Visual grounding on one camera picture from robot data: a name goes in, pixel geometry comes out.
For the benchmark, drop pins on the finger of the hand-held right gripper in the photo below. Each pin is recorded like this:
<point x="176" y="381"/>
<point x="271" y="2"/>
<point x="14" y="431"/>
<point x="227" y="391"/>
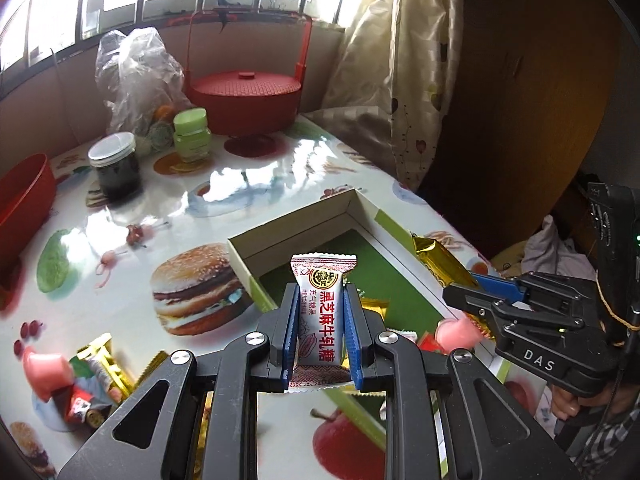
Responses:
<point x="495" y="285"/>
<point x="475" y="300"/>

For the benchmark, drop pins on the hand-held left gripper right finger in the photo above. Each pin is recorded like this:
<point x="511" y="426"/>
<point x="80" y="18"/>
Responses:
<point x="352" y="340"/>

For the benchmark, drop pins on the brown and white candy packet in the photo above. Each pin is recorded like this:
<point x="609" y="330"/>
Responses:
<point x="320" y="310"/>

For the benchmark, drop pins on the black hook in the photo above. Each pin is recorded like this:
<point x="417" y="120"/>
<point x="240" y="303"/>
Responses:
<point x="225" y="0"/>

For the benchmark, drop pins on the person's right hand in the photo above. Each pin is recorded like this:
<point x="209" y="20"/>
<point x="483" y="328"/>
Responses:
<point x="565" y="405"/>

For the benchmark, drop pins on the red oval plastic tray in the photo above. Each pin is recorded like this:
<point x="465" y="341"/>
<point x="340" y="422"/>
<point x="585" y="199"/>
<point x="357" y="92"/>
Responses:
<point x="20" y="210"/>

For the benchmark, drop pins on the white cloth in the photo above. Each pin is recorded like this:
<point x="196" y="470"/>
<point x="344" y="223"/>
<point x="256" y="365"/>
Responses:
<point x="550" y="255"/>

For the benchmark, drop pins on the pink jelly cup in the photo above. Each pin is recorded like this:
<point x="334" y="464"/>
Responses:
<point x="455" y="335"/>
<point x="45" y="370"/>

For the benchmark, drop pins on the dark jar with clear lid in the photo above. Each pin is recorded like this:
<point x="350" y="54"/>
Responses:
<point x="116" y="170"/>

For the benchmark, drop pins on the patterned cream curtain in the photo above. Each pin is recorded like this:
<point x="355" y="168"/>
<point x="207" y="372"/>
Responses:
<point x="400" y="60"/>

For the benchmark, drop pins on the person's right forearm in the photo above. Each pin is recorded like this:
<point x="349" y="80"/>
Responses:
<point x="605" y="440"/>

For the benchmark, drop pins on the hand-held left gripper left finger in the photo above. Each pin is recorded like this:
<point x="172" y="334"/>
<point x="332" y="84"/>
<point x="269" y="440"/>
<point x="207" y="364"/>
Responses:
<point x="290" y="340"/>

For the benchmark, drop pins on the brown wooden wardrobe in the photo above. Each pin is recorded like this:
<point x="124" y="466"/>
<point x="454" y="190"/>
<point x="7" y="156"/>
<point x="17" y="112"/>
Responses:
<point x="525" y="110"/>

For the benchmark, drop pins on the green cream jar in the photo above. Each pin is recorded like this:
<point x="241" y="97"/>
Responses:
<point x="191" y="135"/>

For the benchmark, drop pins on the clear plastic bag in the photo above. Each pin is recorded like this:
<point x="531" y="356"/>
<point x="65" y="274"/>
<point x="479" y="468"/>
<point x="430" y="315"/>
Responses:
<point x="135" y="75"/>

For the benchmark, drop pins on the green and white cardboard box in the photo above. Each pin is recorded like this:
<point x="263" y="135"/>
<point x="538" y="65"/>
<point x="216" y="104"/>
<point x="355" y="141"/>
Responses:
<point x="390" y="260"/>

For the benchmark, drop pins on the long gold snack packet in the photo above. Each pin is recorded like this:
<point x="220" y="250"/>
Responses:
<point x="107" y="370"/>
<point x="440" y="257"/>

